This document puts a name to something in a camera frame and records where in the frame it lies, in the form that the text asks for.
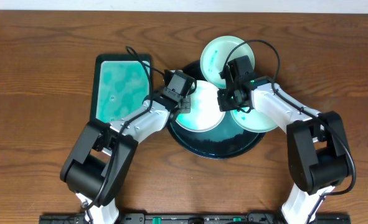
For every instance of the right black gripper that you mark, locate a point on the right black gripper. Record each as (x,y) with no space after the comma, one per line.
(224,104)

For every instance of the black rectangular sponge tray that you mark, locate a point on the black rectangular sponge tray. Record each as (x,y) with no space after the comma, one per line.
(120,84)

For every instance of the mint green plate top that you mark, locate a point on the mint green plate top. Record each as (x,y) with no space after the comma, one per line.
(213,58)

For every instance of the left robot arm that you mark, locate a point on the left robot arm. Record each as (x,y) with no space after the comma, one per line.
(100,159)

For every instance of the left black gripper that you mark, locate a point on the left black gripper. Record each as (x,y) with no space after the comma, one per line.
(184,104)

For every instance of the mint green plate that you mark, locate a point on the mint green plate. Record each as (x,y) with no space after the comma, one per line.
(254,121)
(213,58)

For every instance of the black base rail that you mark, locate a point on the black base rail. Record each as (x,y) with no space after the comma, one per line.
(140,218)

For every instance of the white plate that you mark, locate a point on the white plate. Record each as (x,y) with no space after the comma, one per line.
(204,112)

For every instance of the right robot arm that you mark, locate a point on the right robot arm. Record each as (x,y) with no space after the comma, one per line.
(319,158)

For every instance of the mint green plate right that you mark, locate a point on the mint green plate right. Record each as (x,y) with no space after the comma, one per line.
(254,121)

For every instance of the round black serving tray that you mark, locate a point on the round black serving tray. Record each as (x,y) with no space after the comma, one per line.
(226,140)

